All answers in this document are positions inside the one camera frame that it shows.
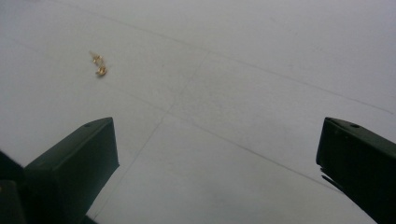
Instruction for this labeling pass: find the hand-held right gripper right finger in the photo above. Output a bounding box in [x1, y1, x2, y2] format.
[315, 117, 396, 224]

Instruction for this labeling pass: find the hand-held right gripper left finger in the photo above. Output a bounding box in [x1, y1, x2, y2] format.
[21, 117, 120, 224]

